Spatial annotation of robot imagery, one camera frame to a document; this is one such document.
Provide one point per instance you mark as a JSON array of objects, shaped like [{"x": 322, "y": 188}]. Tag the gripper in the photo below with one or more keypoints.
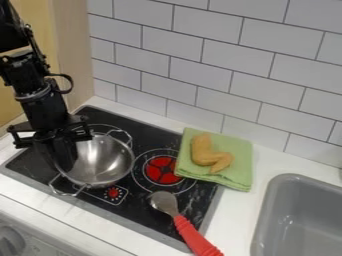
[{"x": 44, "y": 115}]

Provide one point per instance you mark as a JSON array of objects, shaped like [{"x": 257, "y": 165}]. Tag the silver pot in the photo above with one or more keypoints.
[{"x": 100, "y": 160}]

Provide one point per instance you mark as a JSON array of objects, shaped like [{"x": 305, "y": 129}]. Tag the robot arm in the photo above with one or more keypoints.
[{"x": 24, "y": 71}]

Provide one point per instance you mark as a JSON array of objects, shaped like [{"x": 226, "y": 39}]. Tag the toy stove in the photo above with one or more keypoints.
[{"x": 133, "y": 166}]

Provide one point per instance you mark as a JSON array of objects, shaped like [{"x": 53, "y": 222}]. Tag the toy chicken wing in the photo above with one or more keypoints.
[{"x": 207, "y": 155}]

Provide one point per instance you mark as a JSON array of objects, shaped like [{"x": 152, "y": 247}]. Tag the green cloth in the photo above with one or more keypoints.
[{"x": 231, "y": 166}]

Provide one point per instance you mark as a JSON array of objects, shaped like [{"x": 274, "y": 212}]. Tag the toy sink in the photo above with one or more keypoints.
[{"x": 302, "y": 220}]

